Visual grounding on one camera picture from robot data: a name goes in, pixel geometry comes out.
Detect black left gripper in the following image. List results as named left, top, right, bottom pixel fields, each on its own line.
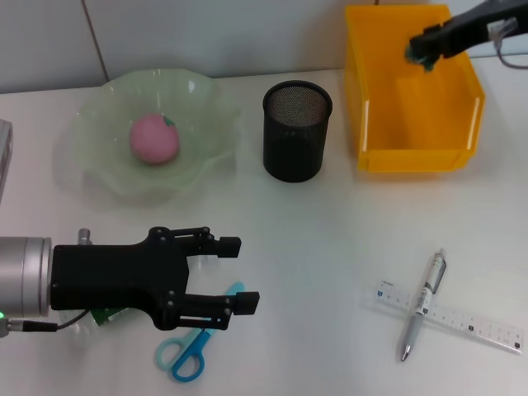
left=49, top=225, right=261, bottom=332

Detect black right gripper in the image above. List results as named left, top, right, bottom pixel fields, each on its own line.
left=408, top=0, right=528, bottom=63

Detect green plastic wad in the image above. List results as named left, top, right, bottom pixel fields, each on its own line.
left=403, top=43, right=435, bottom=74

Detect blue capped scissors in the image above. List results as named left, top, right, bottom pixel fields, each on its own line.
left=155, top=281, right=247, bottom=383

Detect clear green-label plastic bottle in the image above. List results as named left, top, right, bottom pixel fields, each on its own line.
left=57, top=254, right=215, bottom=340

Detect pink toy peach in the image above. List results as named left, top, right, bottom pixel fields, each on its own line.
left=129, top=114, right=182, bottom=166

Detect black mesh pen holder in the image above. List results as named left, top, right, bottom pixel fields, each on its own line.
left=262, top=80, right=333, bottom=183

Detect green glass fruit plate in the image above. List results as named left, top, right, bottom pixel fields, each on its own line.
left=55, top=68, right=244, bottom=207

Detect grey white ballpoint pen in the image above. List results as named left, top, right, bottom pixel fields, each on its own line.
left=399, top=247, right=449, bottom=363

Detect clear plastic ruler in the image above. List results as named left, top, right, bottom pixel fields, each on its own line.
left=362, top=279, right=525, bottom=356

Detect yellow plastic bin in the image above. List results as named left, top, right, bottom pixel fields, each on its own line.
left=344, top=3, right=487, bottom=173

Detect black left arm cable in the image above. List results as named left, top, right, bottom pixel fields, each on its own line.
left=0, top=226, right=92, bottom=340

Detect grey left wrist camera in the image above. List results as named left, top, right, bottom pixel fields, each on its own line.
left=0, top=119, right=13, bottom=199

